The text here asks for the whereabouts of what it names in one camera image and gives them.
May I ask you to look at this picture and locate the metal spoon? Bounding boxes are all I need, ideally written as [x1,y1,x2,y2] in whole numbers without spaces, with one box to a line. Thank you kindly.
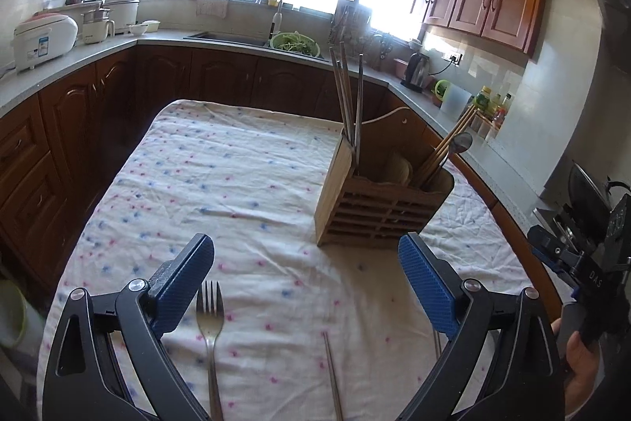
[431,131,474,187]

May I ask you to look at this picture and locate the translucent plastic jug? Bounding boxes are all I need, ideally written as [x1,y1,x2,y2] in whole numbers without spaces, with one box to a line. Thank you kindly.
[441,84,474,118]

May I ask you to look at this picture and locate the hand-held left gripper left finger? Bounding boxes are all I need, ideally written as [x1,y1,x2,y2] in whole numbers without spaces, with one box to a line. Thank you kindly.
[37,232,216,421]

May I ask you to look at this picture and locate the chrome kitchen faucet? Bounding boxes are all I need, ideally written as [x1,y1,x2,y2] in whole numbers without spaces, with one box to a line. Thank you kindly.
[255,0,285,48]

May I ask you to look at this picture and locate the wooden spatula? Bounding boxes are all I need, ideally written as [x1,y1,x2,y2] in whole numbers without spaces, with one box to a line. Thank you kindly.
[383,151,414,186]

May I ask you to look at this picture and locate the green bucket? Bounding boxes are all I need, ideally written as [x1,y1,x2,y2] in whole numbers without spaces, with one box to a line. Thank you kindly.
[0,279,29,349]

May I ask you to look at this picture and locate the small white electric pot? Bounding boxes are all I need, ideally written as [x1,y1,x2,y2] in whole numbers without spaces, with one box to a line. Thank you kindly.
[81,7,116,45]

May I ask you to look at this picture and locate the white hanging cloth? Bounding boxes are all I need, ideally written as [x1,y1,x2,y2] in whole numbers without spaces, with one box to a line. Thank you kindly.
[196,0,230,19]

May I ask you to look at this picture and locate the red cap seasoning bottle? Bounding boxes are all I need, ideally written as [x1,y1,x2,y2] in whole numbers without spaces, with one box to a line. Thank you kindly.
[493,94,513,131]

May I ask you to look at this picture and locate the floral white tablecloth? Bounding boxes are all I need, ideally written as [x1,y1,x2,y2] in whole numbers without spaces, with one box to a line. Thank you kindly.
[37,99,536,421]

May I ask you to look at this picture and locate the person's right hand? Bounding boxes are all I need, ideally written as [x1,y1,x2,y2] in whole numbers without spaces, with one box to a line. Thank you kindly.
[551,316,601,418]

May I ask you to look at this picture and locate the wall utensil rack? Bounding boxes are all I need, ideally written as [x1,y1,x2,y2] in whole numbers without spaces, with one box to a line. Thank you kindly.
[328,0,372,48]

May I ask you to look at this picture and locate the brown lower kitchen cabinets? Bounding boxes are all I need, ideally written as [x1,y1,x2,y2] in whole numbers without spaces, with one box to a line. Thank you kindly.
[0,46,563,303]

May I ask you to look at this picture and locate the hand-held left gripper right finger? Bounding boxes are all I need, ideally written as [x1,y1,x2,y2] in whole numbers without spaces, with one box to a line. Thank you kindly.
[397,232,565,421]

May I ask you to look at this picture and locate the metal fork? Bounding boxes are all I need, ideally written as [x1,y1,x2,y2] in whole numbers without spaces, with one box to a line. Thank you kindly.
[196,279,226,421]

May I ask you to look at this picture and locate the grey range hood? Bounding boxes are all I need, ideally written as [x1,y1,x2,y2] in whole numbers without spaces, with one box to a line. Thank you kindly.
[586,0,631,74]

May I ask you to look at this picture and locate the wooden slatted utensil holder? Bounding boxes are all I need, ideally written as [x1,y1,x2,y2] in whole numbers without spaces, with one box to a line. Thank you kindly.
[314,107,455,250]

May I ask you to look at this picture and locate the green colander with vegetables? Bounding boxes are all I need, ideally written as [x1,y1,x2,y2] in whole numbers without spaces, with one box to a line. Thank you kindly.
[270,31,324,58]

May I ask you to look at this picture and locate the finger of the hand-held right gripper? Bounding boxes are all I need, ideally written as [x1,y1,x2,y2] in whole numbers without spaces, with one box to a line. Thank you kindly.
[526,225,582,256]
[539,250,579,284]

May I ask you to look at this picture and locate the steel kitchen sink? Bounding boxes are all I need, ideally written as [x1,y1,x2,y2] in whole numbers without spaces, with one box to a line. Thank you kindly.
[184,31,270,48]

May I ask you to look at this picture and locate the large white cooking pot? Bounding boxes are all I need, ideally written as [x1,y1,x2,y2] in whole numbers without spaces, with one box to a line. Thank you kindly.
[103,0,140,32]

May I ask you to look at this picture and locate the white rice cooker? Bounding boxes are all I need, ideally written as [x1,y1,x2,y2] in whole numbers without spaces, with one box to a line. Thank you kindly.
[12,13,80,74]

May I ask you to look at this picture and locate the steel electric kettle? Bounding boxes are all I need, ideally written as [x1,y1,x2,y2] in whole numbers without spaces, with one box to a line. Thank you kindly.
[400,51,431,93]

